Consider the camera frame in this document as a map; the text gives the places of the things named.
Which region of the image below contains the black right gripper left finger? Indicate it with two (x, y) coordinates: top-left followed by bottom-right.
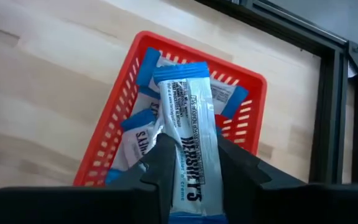
(109, 133), (178, 224)

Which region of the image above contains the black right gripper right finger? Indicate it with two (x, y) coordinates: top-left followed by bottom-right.
(218, 136), (308, 224)

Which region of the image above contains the red plastic basket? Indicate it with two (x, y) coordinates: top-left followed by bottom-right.
(73, 30), (268, 187)

